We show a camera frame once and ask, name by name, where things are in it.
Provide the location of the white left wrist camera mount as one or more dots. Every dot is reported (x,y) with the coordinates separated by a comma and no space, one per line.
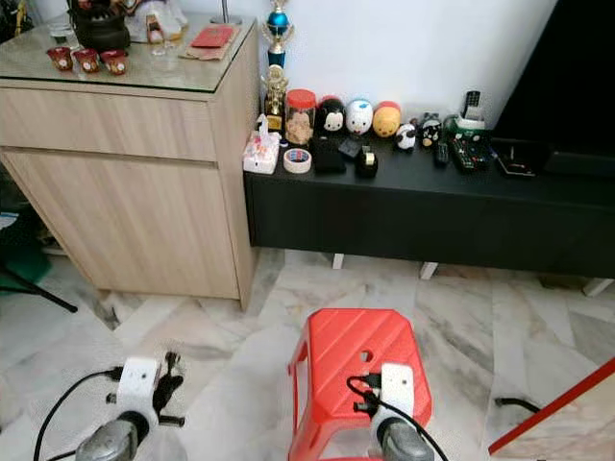
(137,384)

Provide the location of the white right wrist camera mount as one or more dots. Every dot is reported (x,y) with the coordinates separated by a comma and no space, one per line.
(394,389)

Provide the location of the green bag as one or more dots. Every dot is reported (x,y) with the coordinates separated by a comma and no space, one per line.
(19,250)

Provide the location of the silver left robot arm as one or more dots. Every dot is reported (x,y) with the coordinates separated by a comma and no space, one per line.
(110,444)

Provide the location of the light wooden cabinet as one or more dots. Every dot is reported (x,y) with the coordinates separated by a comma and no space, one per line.
(115,192)

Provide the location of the red envelope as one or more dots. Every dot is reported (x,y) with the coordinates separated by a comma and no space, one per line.
(213,36)

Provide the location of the large black remote control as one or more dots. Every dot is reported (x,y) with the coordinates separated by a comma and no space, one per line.
(468,156)

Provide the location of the black stand leg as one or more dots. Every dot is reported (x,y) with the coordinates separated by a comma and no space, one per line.
(48,298)

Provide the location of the small black pouch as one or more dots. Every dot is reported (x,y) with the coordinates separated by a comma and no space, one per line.
(350,148)

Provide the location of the small panda figurine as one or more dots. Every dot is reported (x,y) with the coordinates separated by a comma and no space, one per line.
(405,136)

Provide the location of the red plastic stool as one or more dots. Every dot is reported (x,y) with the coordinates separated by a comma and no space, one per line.
(336,355)

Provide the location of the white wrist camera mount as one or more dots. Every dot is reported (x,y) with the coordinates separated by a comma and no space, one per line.
(394,389)
(137,384)

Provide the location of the orange round figure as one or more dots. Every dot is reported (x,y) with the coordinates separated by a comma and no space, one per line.
(386,120)

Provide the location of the white tape roll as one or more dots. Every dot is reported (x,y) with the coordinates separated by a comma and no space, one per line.
(288,160)

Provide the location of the white pink tissue box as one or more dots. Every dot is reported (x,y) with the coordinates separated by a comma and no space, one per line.
(261,154)

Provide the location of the clear jar with red lid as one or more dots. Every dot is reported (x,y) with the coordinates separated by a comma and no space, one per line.
(301,120)

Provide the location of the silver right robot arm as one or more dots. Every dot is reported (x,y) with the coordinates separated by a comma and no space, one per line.
(404,446)

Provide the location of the black low TV console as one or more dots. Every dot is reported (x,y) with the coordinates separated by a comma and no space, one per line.
(423,216)

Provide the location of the white and blue round figure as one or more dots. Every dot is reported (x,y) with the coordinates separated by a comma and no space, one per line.
(358,115)

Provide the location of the black tape dispenser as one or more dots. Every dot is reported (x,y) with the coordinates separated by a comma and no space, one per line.
(366,163)

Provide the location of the black television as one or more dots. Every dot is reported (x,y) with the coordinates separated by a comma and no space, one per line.
(567,77)

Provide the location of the black round pot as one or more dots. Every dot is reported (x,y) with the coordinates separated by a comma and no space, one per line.
(101,31)

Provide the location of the black wallet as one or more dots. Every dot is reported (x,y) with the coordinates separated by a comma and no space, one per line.
(327,158)

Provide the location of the small black remote control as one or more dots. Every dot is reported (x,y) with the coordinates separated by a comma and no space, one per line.
(441,154)

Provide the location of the red straight bar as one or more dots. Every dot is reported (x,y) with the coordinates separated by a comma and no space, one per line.
(553,404)

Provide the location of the black panda round figure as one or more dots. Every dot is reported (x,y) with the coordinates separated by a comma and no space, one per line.
(332,115)

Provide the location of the small gold trophy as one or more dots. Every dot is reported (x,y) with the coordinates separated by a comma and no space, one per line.
(275,91)

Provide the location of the black and white figurine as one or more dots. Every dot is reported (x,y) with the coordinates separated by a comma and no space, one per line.
(430,130)

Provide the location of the blue and gold trophy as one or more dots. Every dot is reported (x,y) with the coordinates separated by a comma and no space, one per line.
(278,21)

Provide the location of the flat black tray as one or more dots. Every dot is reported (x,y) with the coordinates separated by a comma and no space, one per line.
(514,161)

